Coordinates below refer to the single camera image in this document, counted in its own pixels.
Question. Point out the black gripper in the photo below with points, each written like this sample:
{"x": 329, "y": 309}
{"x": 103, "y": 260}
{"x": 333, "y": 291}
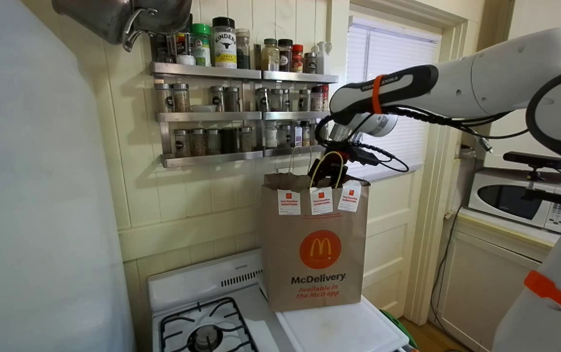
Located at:
{"x": 331, "y": 166}

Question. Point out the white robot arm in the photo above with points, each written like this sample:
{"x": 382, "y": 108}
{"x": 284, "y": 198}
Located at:
{"x": 523, "y": 72}

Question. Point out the brown McDelivery paper bag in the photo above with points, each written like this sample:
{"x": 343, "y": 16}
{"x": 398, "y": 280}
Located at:
{"x": 314, "y": 241}

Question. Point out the white tray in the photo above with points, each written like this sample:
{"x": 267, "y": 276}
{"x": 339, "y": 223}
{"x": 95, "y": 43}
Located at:
{"x": 355, "y": 327}

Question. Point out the white gas stove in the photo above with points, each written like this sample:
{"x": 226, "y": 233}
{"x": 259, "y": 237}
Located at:
{"x": 237, "y": 276}

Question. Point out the black stove burner grate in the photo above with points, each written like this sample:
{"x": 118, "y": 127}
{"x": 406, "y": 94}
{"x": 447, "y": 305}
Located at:
{"x": 206, "y": 327}

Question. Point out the red lid spice jar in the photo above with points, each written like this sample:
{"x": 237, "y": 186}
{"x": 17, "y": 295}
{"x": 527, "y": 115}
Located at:
{"x": 298, "y": 57}

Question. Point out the white window blind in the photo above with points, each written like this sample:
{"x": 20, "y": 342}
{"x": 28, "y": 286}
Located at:
{"x": 382, "y": 47}

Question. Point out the large black lid spice jar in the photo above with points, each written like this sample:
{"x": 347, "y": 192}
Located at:
{"x": 224, "y": 43}

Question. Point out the white cabinet under microwave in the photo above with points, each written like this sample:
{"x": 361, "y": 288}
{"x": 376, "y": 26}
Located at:
{"x": 486, "y": 264}

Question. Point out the green lid spice jar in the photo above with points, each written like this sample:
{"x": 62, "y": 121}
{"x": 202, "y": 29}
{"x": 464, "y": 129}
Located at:
{"x": 200, "y": 35}

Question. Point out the black device on microwave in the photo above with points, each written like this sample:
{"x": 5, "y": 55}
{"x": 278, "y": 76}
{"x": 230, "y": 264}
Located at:
{"x": 535, "y": 160}

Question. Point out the white microwave oven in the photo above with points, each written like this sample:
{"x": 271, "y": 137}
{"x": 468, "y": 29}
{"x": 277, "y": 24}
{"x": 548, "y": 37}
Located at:
{"x": 517, "y": 198}

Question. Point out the hanging steel pot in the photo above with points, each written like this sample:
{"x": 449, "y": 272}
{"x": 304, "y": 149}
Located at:
{"x": 120, "y": 22}

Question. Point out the white refrigerator side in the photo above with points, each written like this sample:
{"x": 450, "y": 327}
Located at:
{"x": 62, "y": 272}

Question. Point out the steel wall spice rack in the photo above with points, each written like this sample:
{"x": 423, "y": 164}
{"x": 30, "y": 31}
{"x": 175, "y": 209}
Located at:
{"x": 214, "y": 115}

